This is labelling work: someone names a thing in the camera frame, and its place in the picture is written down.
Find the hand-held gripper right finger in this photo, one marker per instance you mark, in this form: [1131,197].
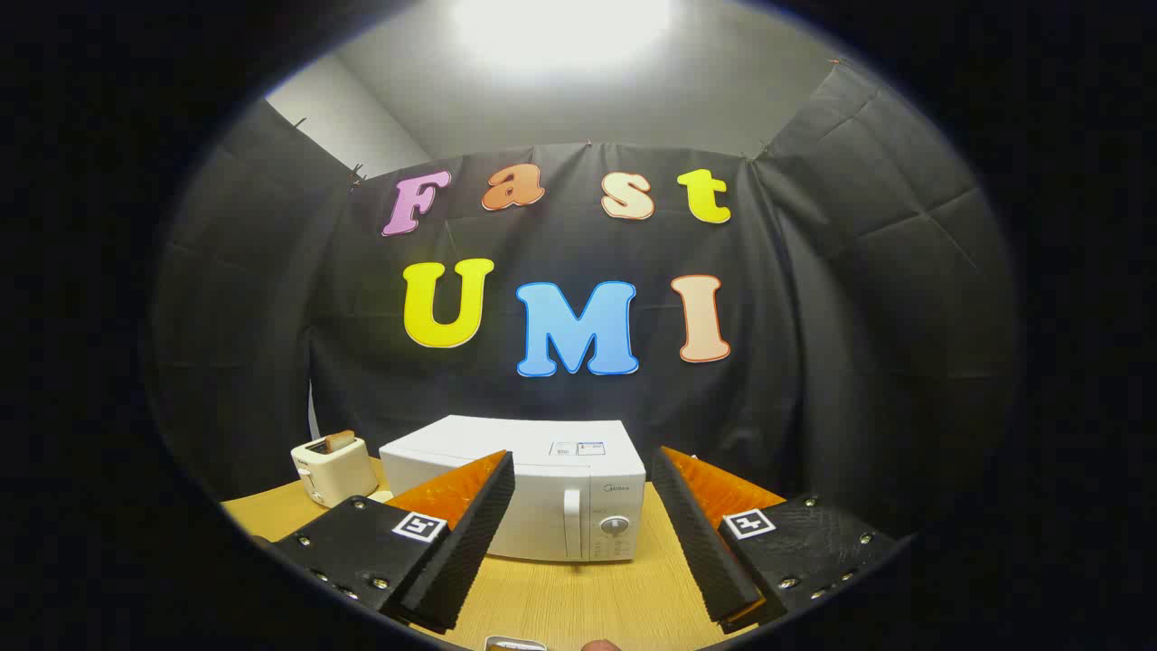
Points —
[700,542]

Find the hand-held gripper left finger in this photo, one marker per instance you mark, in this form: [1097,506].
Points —
[470,542]

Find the white microwave door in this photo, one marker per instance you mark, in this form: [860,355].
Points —
[542,511]

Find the white microwave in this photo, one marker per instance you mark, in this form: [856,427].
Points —
[560,488]

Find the white food tray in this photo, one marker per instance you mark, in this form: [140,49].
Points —
[515,645]

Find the white divided snack dish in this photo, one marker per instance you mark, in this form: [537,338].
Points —
[380,496]

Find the cream toaster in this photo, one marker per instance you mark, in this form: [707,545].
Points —
[339,475]

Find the toast slice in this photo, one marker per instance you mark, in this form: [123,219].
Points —
[340,441]

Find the black backdrop cloth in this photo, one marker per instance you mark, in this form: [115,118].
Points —
[813,362]

